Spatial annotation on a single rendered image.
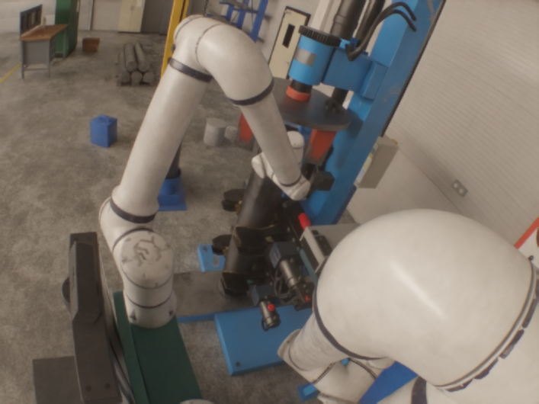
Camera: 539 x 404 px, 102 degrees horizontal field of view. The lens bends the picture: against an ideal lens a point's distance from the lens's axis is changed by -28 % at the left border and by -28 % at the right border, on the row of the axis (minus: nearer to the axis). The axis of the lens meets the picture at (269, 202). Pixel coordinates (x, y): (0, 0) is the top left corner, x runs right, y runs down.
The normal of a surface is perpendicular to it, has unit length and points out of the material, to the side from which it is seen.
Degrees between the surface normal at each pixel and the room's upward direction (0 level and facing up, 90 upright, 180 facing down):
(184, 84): 81
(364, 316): 95
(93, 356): 0
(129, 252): 9
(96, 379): 0
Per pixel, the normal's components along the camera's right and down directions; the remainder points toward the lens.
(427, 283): -0.58, -0.33
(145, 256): 0.30, -0.66
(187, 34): -0.62, 0.00
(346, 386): -0.01, -0.53
